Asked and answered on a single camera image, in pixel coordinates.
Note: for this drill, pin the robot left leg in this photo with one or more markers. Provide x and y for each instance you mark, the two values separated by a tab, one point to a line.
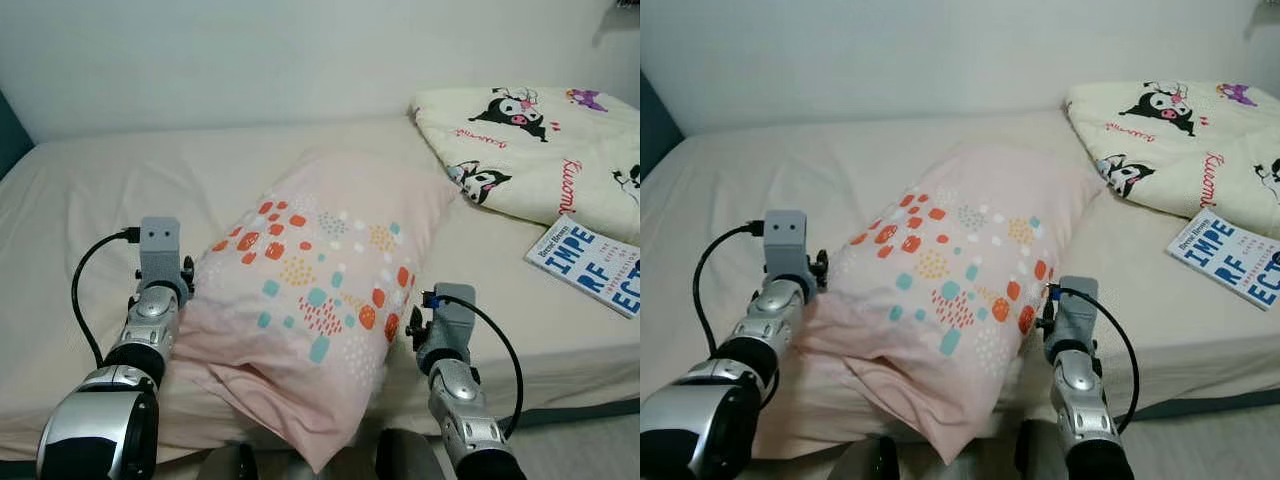
230	462
865	460

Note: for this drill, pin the white book blue letters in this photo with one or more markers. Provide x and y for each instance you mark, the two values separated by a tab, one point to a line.
580	265
1220	258

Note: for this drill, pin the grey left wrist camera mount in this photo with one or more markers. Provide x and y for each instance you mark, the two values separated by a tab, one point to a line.
785	242
160	250

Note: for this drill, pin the cream cartoon print blanket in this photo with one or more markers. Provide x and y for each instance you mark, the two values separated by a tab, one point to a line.
1180	150
540	160

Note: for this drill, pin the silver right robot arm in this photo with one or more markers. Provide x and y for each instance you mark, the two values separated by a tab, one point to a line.
1075	385
460	390

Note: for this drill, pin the robot leg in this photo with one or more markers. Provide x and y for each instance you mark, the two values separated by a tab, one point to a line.
1038	455
865	460
230	462
405	458

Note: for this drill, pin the robot right leg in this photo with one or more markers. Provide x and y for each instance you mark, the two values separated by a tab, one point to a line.
405	458
1038	455

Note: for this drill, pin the beige sheeted mattress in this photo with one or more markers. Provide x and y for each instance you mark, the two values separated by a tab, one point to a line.
800	160
150	170

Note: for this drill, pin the pink dotted pillow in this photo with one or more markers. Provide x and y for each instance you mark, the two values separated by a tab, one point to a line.
320	250
960	240

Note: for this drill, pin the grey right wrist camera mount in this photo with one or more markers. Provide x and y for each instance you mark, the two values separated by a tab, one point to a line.
1078	310
455	315

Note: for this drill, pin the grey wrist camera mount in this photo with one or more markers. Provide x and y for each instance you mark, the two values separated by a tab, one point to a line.
1078	310
160	250
785	242
455	315

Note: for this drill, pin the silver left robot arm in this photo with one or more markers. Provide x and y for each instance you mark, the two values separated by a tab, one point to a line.
140	330
760	320

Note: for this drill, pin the teal upholstered headboard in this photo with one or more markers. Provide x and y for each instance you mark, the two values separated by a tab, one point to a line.
10	140
655	130

